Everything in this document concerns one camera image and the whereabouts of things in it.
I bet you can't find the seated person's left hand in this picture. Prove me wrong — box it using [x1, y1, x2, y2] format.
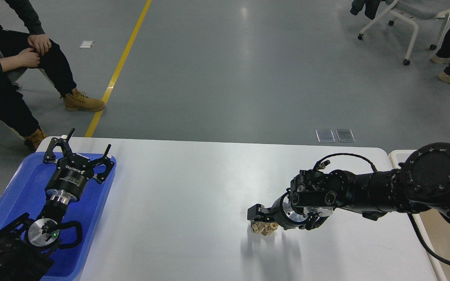
[27, 34, 52, 56]

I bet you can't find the tan work boot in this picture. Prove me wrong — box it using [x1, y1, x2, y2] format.
[24, 127, 48, 151]
[61, 89, 105, 112]

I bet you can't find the white office chair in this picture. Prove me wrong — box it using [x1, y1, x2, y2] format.
[357, 0, 450, 66]

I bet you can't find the metal floor plate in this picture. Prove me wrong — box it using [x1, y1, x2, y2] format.
[315, 129, 336, 143]
[336, 129, 356, 143]

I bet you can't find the seated person's right hand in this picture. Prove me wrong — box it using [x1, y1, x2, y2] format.
[15, 48, 40, 68]

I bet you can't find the white paper scrap on floor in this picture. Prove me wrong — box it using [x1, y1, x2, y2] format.
[79, 41, 94, 48]

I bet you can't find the blue plastic tray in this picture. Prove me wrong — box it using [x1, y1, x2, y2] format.
[0, 152, 116, 281]

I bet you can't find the brown paper ball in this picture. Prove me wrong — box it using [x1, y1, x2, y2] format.
[250, 222, 279, 237]

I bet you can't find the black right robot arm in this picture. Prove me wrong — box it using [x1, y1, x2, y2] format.
[247, 142, 450, 265]

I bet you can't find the dark jacket on chair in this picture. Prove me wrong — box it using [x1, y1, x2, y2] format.
[350, 0, 382, 20]

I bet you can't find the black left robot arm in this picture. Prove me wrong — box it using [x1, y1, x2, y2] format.
[0, 130, 116, 281]

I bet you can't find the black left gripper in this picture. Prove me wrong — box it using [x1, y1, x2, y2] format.
[43, 128, 114, 203]

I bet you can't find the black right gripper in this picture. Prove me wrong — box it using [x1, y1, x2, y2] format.
[248, 192, 309, 231]

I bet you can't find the seated person in black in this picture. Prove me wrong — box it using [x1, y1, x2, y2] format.
[0, 0, 78, 138]

